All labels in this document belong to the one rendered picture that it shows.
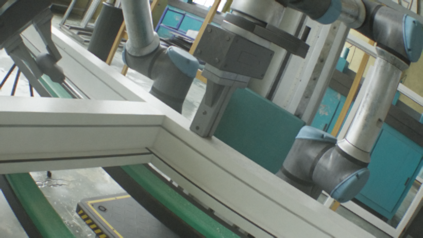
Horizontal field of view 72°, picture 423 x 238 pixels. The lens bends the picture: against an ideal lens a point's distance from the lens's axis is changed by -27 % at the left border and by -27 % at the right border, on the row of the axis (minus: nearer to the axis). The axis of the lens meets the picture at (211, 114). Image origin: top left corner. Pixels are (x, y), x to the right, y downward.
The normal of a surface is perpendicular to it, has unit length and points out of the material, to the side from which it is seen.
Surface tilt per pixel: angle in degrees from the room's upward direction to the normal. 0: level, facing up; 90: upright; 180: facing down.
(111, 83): 90
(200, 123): 90
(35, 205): 0
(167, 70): 90
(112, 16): 94
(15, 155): 0
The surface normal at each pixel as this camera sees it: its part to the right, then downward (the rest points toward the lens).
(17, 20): 0.55, 0.00
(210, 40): -0.52, -0.01
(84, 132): 0.75, 0.47
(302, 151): -0.75, -0.18
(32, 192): 0.40, -0.88
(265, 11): 0.15, 0.32
